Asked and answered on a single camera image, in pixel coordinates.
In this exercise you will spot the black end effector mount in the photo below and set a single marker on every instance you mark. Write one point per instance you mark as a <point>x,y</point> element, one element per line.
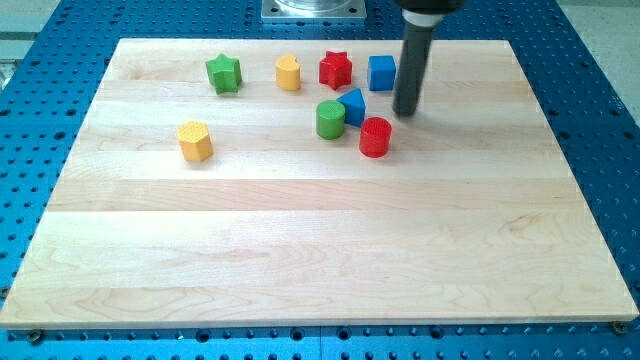
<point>427,13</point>

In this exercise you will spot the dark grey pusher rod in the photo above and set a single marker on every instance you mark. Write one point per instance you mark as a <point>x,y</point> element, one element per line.
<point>412,66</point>

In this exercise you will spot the blue cube block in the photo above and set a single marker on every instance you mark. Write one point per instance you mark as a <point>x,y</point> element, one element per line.
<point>381,73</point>

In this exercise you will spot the blue triangle block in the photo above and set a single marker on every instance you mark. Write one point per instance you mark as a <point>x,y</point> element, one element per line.
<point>355,107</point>

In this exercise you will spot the red star block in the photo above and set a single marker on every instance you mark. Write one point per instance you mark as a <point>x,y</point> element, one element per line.
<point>335,70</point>

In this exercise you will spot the red cylinder block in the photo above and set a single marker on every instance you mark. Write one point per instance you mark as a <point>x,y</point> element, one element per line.
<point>375,135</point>

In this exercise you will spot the green cylinder block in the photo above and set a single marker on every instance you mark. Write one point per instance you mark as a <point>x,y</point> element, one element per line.
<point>330,119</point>

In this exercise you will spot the yellow heart block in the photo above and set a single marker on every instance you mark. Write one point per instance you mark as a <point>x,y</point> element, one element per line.
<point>287,70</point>

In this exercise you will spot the green star block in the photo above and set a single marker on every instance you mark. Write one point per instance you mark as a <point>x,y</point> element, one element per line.
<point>224,74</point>

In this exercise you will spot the yellow hexagon block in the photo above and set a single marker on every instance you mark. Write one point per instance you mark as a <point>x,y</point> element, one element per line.
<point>195,141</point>

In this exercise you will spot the wooden board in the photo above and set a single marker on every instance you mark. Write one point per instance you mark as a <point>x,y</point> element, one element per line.
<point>473,215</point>

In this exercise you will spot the blue perforated table plate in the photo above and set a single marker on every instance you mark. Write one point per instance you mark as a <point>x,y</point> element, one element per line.
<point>47,98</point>

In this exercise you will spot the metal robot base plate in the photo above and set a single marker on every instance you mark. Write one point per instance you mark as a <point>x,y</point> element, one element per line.
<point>312,9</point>

